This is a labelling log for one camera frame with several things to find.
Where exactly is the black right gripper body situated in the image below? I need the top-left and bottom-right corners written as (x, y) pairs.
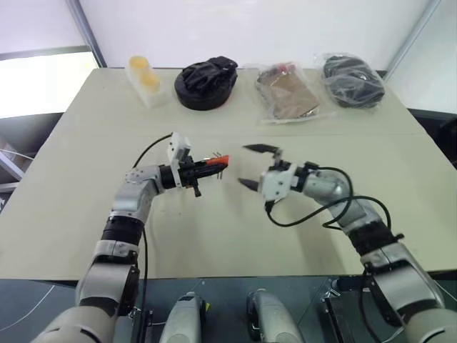
top-left (269, 147), bottom-right (296, 174)

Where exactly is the plastic bag with black item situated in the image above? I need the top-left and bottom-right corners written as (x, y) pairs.
top-left (313, 52), bottom-right (387, 112)

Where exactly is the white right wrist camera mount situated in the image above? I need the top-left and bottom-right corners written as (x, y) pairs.
top-left (260, 162), bottom-right (298, 202)

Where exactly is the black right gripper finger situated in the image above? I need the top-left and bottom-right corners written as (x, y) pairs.
top-left (242, 143), bottom-right (278, 157)
top-left (237, 177), bottom-right (264, 193)

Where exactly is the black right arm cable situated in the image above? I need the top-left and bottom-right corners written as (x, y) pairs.
top-left (263, 162), bottom-right (405, 251)

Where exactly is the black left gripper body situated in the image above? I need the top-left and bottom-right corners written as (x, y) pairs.
top-left (177, 160), bottom-right (204, 199)

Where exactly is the grey rounded robot leg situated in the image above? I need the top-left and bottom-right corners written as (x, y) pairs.
top-left (246, 288), bottom-right (305, 343)
top-left (158, 291), bottom-right (212, 343)

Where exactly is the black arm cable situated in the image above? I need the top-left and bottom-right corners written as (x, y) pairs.
top-left (131, 133), bottom-right (175, 322)
top-left (263, 162), bottom-right (405, 251)

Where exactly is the grey metal shelf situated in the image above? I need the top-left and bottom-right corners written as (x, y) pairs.
top-left (0, 134), bottom-right (36, 194)

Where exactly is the plastic bag with brown item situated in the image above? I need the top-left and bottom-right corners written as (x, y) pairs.
top-left (253, 61), bottom-right (338, 126)

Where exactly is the aluminium frame post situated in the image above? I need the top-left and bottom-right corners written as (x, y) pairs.
top-left (387, 0), bottom-right (442, 71)
top-left (66, 0), bottom-right (108, 69)

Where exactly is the clear box with yellow cups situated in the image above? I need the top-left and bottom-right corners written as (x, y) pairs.
top-left (126, 54), bottom-right (166, 108)

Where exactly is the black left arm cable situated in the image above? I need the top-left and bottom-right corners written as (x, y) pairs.
top-left (131, 133), bottom-right (175, 322)

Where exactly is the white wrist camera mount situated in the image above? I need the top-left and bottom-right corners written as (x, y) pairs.
top-left (260, 162), bottom-right (298, 202)
top-left (166, 131), bottom-right (192, 189)

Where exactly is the black box under table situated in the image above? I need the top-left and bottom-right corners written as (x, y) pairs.
top-left (322, 292), bottom-right (363, 343)

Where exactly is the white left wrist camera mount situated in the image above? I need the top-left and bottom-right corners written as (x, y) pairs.
top-left (166, 131), bottom-right (192, 189)

